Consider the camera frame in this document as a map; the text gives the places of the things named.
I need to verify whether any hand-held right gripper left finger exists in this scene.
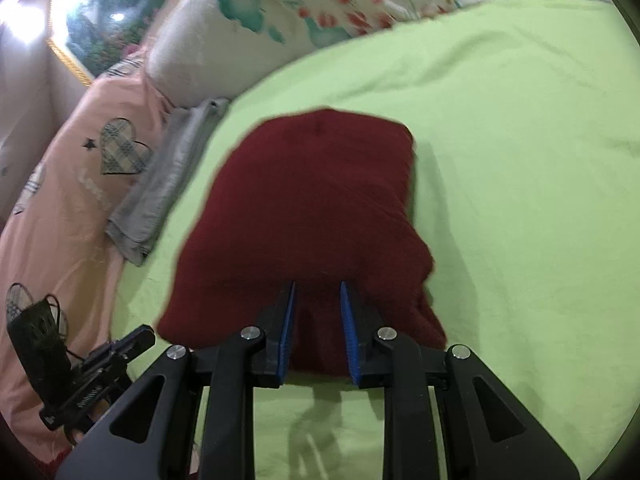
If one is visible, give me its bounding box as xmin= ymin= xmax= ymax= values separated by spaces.
xmin=54 ymin=280 xmax=297 ymax=480

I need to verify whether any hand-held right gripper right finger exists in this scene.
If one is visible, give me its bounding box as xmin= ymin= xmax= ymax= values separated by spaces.
xmin=339 ymin=281 xmax=582 ymax=480

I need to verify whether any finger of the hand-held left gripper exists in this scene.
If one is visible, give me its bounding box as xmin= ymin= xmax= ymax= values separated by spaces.
xmin=106 ymin=324 xmax=157 ymax=363

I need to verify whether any dark red garment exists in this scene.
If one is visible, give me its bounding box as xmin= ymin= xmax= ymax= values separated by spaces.
xmin=156 ymin=107 xmax=448 ymax=379

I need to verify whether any pink heart print blanket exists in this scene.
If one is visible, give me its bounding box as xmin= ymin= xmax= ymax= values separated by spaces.
xmin=0 ymin=52 xmax=177 ymax=467

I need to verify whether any grey folded cloth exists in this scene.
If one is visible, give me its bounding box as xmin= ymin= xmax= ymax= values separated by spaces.
xmin=105 ymin=97 xmax=232 ymax=267

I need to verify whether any light green bedsheet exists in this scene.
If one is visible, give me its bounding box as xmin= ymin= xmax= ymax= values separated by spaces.
xmin=65 ymin=0 xmax=640 ymax=480

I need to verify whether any floral white pillow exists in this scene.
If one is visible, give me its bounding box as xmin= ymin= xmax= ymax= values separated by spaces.
xmin=144 ymin=0 xmax=613 ymax=109

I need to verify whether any black cable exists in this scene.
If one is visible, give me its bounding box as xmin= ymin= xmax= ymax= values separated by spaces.
xmin=42 ymin=294 xmax=86 ymax=362

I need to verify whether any framed landscape wall picture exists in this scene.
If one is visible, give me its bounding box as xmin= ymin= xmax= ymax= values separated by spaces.
xmin=49 ymin=0 xmax=198 ymax=87

